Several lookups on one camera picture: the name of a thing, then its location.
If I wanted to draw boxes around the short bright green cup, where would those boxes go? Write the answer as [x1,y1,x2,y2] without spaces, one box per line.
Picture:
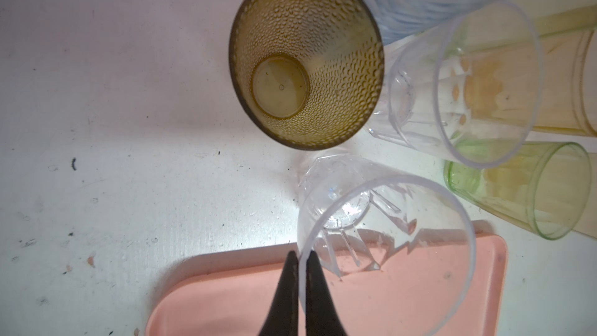
[443,142,592,240]

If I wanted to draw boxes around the brown dimpled cup rear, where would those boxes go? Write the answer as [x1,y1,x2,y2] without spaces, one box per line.
[229,0,385,151]

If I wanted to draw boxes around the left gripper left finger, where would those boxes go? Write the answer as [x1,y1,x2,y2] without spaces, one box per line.
[258,250,299,336]

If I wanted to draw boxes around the short yellow cup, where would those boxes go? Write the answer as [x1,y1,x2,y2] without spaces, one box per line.
[464,29,596,137]

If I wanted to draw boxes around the clear cup centre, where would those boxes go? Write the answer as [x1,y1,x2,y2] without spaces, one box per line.
[366,0,544,169]

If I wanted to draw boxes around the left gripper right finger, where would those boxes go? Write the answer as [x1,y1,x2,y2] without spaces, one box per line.
[306,251,347,336]

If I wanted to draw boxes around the clear faceted cup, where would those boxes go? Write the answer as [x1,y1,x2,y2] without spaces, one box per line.
[295,151,477,336]

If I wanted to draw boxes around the tall amber yellow cup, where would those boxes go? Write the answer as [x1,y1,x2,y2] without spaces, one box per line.
[574,152,597,240]

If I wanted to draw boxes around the pink plastic tray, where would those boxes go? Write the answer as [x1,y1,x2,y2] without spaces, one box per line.
[145,235,508,335]

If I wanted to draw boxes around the tall light green cup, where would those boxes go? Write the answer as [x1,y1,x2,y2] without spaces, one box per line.
[512,0,596,36]

